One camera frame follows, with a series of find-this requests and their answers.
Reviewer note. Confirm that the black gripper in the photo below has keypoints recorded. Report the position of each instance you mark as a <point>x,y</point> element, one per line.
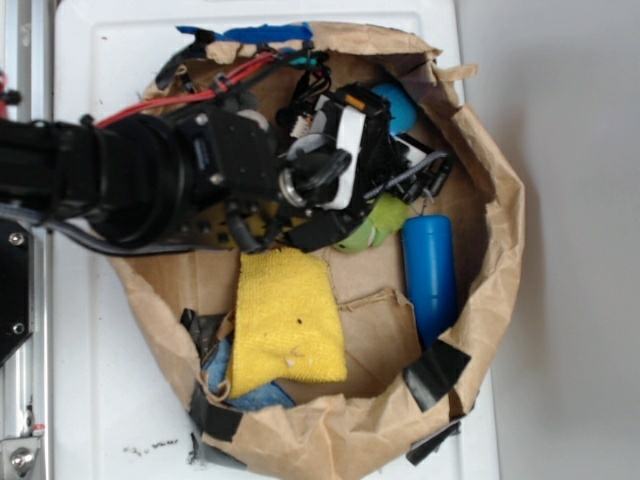
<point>343,159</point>

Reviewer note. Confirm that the black tape piece bottom left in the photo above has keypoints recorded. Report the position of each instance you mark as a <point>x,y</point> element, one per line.
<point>219,422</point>

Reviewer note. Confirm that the white plastic tray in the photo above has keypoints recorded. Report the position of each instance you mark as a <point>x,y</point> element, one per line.
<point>114,416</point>

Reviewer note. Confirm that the yellow terry cloth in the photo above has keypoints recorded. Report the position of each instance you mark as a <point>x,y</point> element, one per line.
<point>286,323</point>

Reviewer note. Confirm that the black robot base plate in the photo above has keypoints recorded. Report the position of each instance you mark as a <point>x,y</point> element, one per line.
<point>16,288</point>

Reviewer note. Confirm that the blue plastic cylinder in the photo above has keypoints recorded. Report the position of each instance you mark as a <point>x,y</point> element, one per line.
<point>430,274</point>

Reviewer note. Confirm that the blue tape strip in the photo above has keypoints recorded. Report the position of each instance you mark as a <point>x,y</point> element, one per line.
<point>253,35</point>

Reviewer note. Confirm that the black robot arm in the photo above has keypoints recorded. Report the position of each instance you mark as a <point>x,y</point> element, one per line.
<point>217,174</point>

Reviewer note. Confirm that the green plush turtle toy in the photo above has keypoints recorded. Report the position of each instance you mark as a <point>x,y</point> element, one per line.
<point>386,218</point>

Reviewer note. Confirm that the blue textured ball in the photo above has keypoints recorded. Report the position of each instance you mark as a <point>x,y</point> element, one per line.
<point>404,114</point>

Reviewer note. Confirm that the black tape piece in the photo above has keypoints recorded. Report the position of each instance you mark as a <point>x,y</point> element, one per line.
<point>435,373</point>
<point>219,422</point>

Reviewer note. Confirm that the blue cloth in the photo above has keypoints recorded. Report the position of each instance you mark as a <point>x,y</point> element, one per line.
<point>215,369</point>

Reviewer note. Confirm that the aluminium frame rail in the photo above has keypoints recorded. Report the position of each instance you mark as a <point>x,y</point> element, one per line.
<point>26,391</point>

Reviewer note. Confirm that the black tape piece right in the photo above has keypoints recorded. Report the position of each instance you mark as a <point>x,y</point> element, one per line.
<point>435,373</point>

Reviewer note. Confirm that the brown paper bag bin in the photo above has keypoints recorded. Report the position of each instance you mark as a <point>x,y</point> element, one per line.
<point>185,304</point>

